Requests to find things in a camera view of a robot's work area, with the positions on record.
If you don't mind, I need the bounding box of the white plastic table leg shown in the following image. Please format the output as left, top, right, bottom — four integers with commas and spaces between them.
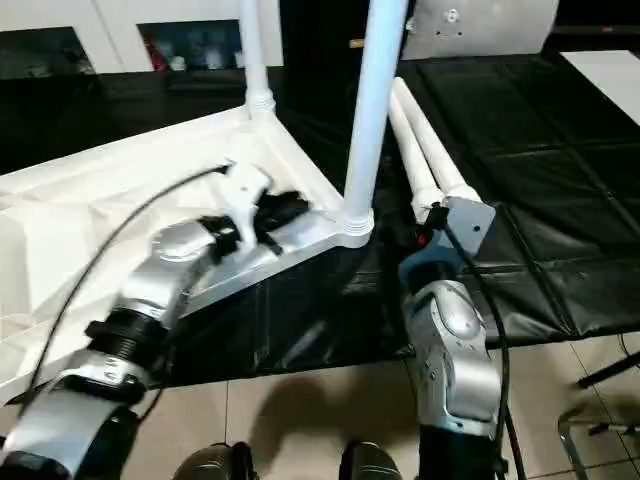
341, 0, 412, 237
392, 74, 490, 212
237, 0, 276, 122
387, 87, 442, 225

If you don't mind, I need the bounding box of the white plastic table top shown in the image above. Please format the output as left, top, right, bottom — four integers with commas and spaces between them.
0, 103, 376, 397

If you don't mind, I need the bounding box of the black work mat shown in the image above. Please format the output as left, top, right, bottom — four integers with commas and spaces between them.
0, 49, 640, 389

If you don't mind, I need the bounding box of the black furniture with yellow label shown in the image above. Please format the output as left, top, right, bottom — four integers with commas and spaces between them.
279, 0, 372, 76

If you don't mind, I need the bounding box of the black metal stand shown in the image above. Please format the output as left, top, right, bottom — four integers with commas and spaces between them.
556, 348, 640, 480

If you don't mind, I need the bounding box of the dark right robot foot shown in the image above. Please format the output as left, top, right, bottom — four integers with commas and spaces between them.
341, 438, 402, 480

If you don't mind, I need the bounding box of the dark robot foot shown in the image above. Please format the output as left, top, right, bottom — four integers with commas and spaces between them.
173, 441, 255, 480
341, 438, 402, 480

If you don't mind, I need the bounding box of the white flat board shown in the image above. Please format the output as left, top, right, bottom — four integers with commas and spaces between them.
556, 48, 640, 127

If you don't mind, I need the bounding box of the white glass-door cabinet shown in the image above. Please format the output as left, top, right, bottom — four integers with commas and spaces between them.
0, 0, 285, 77

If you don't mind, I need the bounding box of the dark left robot foot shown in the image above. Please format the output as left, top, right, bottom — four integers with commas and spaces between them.
173, 441, 255, 480

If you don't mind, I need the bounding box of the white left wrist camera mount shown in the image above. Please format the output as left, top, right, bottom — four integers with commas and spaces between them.
221, 158, 272, 250

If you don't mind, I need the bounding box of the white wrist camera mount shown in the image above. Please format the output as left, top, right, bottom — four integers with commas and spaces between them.
221, 158, 272, 250
433, 195, 498, 262

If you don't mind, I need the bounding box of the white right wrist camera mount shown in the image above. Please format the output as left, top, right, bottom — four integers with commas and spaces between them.
433, 195, 498, 262

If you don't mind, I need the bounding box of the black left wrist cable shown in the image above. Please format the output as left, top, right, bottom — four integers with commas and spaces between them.
0, 166, 230, 404

